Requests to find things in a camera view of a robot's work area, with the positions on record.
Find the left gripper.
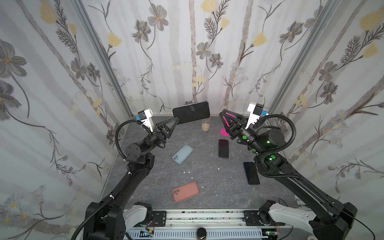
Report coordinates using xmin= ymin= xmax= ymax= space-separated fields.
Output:
xmin=138 ymin=120 xmax=176 ymax=157

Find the black purple-edged phone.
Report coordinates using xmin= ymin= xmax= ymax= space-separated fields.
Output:
xmin=173 ymin=101 xmax=211 ymax=125

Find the light blue phone case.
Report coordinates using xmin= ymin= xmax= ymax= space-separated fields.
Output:
xmin=172 ymin=144 xmax=194 ymax=165

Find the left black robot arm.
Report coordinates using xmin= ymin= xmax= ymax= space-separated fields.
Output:
xmin=72 ymin=117 xmax=179 ymax=240

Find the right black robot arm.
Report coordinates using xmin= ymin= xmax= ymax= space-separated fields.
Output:
xmin=219 ymin=109 xmax=358 ymax=240

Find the blue-edged black phone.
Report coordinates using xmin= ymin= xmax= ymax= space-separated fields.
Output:
xmin=218 ymin=139 xmax=229 ymax=159

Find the black phone at right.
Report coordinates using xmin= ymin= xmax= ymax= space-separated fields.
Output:
xmin=243 ymin=162 xmax=260 ymax=185

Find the salmon pink phone case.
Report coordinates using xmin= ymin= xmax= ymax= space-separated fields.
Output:
xmin=172 ymin=182 xmax=200 ymax=203

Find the pink plastic goblet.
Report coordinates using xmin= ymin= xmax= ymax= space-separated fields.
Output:
xmin=221 ymin=117 xmax=233 ymax=137

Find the clear jar with grains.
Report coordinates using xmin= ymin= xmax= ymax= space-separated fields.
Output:
xmin=201 ymin=120 xmax=210 ymax=132

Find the black round knob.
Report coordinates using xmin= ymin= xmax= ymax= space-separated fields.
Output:
xmin=196 ymin=228 xmax=207 ymax=240

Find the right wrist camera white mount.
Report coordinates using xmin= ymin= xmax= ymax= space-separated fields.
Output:
xmin=246 ymin=102 xmax=269 ymax=129

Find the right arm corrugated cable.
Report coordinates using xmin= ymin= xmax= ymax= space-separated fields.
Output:
xmin=253 ymin=113 xmax=304 ymax=179

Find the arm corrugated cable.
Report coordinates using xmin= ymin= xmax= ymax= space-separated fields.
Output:
xmin=70 ymin=119 xmax=142 ymax=240
xmin=253 ymin=113 xmax=304 ymax=179

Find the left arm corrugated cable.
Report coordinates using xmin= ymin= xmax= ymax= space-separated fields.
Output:
xmin=70 ymin=119 xmax=142 ymax=240

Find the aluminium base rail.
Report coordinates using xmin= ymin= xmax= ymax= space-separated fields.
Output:
xmin=80 ymin=208 xmax=331 ymax=240

